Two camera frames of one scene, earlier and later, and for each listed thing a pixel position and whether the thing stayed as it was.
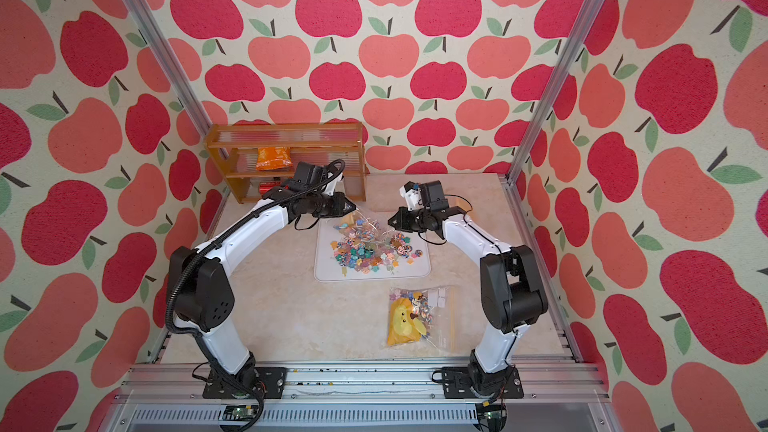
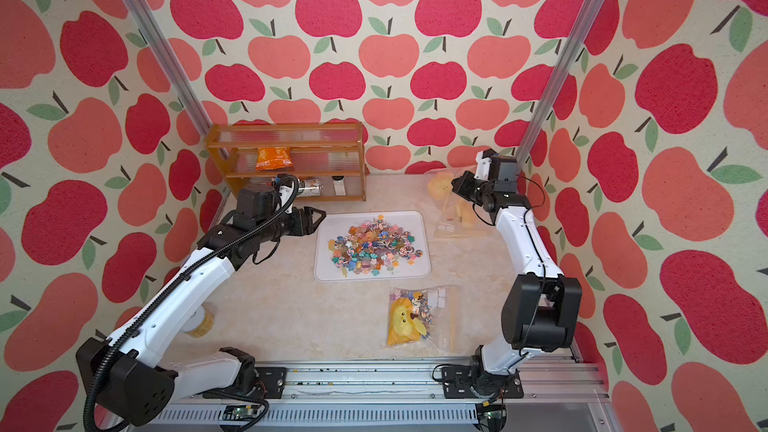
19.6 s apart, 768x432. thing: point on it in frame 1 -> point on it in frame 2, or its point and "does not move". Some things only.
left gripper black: (339, 208) -> (299, 212)
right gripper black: (404, 223) -> (466, 181)
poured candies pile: (375, 256) does not move
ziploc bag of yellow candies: (425, 319) does not move
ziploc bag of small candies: (357, 232) -> (441, 202)
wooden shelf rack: (236, 146) does not move
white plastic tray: (326, 268) does not move
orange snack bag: (273, 158) does not move
